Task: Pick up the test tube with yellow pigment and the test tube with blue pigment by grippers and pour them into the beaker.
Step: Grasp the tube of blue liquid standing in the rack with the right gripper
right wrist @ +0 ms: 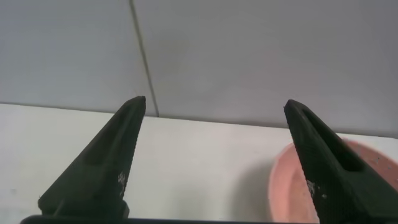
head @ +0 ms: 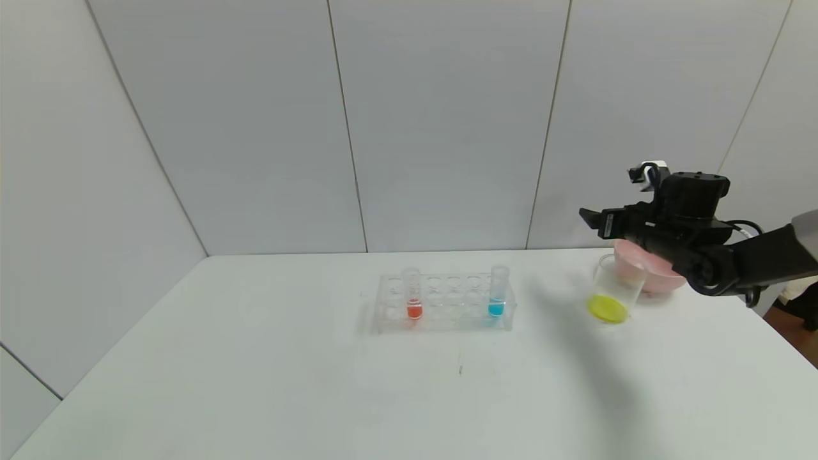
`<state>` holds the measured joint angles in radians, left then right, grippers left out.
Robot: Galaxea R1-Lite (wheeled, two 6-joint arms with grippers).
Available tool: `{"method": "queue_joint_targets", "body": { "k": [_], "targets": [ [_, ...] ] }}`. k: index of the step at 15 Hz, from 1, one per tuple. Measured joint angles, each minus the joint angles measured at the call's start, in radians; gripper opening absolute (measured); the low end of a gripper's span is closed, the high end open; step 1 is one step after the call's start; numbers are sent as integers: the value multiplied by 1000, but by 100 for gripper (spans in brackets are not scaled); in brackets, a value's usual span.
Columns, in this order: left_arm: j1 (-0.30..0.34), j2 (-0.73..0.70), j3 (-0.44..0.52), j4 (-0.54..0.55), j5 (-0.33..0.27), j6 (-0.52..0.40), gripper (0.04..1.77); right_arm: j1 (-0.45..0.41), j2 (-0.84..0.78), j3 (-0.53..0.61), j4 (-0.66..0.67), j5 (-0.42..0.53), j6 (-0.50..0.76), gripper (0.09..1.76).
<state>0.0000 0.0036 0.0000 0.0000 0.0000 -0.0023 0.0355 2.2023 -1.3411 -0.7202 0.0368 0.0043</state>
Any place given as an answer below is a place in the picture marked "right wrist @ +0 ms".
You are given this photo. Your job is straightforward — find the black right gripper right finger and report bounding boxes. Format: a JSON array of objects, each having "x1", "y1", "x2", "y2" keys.
[{"x1": 283, "y1": 99, "x2": 398, "y2": 224}]

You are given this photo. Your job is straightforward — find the pink bowl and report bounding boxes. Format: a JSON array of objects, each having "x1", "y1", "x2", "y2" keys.
[{"x1": 267, "y1": 139, "x2": 398, "y2": 223}]

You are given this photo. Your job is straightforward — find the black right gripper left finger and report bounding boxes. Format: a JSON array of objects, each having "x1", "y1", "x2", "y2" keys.
[{"x1": 37, "y1": 95, "x2": 147, "y2": 219}]

